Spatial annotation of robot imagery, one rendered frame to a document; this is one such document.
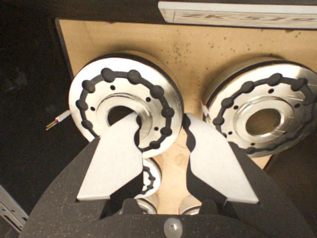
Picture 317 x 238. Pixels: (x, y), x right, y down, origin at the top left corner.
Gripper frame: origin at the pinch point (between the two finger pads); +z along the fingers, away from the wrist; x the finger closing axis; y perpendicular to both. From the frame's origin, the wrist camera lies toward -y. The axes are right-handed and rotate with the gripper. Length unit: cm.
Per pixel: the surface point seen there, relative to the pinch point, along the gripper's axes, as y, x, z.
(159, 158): 9.1, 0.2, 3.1
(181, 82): -1.9, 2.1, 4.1
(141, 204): 17.8, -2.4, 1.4
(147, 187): 13.4, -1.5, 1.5
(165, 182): 15.8, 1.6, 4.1
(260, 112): 0.7, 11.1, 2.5
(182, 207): 20.6, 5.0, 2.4
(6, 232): 29.7, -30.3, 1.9
